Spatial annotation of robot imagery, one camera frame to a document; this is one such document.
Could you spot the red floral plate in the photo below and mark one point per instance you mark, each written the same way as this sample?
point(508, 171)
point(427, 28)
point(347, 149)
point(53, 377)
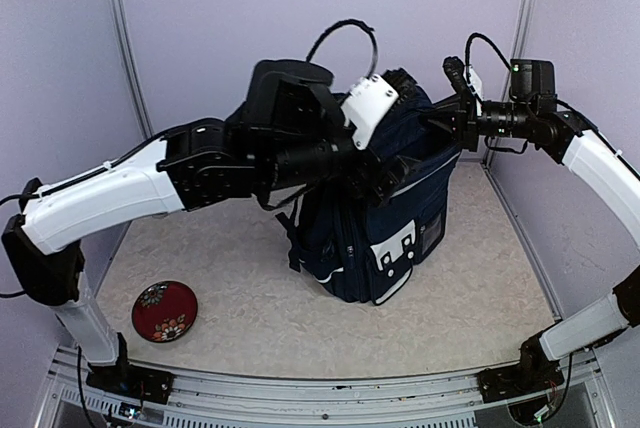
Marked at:
point(164, 311)

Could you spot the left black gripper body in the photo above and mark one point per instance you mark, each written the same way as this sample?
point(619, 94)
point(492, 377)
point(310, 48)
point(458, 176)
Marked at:
point(362, 180)

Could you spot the navy blue student backpack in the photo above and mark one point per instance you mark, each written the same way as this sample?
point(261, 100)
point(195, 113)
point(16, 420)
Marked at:
point(360, 252)

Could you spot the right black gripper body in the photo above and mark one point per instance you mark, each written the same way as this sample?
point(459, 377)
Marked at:
point(469, 123)

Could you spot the left aluminium frame post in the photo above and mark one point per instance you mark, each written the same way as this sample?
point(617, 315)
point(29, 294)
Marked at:
point(133, 83)

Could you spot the aluminium frame post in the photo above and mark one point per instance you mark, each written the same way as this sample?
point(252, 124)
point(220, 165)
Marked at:
point(523, 25)
point(133, 83)

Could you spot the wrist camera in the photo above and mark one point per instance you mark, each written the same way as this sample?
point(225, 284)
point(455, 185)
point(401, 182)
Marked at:
point(464, 80)
point(370, 99)

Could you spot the right aluminium frame post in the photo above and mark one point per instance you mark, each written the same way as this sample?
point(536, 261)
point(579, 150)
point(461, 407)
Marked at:
point(523, 25)

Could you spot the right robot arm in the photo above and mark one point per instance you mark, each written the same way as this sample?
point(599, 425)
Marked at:
point(535, 114)

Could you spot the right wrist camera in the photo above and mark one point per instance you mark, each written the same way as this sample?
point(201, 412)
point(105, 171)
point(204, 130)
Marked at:
point(464, 80)

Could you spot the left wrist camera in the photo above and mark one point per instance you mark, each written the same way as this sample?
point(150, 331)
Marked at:
point(370, 99)

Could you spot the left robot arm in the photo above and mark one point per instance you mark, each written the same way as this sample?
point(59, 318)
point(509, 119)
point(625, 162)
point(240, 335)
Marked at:
point(291, 130)

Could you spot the front aluminium rail base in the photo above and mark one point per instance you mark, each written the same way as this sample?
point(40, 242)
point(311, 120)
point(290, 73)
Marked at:
point(199, 397)

